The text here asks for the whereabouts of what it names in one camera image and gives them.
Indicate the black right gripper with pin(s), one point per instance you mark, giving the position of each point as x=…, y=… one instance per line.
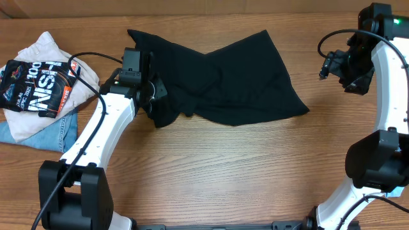
x=361, y=85

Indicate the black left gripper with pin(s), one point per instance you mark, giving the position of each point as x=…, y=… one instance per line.
x=162, y=89

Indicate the light blue t-shirt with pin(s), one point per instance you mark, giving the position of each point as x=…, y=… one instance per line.
x=395, y=193

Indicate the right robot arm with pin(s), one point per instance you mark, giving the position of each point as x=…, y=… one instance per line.
x=377, y=165

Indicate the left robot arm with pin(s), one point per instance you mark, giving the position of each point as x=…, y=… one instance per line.
x=74, y=191

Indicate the black printed folded t-shirt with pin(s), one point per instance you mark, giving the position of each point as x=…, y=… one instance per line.
x=42, y=87

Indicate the blue folded jeans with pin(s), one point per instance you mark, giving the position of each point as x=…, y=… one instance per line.
x=59, y=136

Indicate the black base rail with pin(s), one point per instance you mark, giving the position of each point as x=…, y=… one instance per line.
x=277, y=225

